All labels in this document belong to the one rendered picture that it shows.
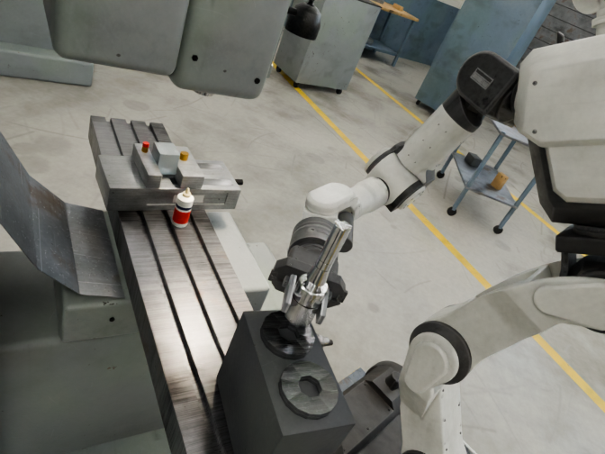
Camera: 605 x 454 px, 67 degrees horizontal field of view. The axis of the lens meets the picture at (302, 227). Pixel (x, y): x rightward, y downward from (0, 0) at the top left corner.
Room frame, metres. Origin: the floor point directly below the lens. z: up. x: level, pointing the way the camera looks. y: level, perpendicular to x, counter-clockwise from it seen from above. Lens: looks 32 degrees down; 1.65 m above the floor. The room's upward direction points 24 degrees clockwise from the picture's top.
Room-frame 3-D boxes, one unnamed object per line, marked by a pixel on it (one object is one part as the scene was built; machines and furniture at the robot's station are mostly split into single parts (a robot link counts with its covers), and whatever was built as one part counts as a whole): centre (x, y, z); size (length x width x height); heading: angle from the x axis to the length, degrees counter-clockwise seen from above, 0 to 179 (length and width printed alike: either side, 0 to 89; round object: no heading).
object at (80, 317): (0.91, 0.31, 0.77); 0.50 x 0.35 x 0.12; 131
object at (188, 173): (1.05, 0.36, 1.00); 0.15 x 0.06 x 0.04; 43
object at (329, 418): (0.49, -0.08, 1.01); 0.22 x 0.12 x 0.20; 34
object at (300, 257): (0.63, -0.04, 1.19); 0.13 x 0.12 x 0.10; 96
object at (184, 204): (0.93, 0.29, 0.97); 0.04 x 0.04 x 0.11
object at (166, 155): (1.01, 0.40, 1.03); 0.06 x 0.05 x 0.06; 43
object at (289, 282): (0.53, -0.02, 1.19); 0.06 x 0.02 x 0.03; 6
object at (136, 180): (1.03, 0.38, 0.97); 0.35 x 0.15 x 0.11; 133
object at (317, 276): (0.54, -0.05, 1.28); 0.03 x 0.03 x 0.11
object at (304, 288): (0.54, -0.05, 1.22); 0.05 x 0.05 x 0.01
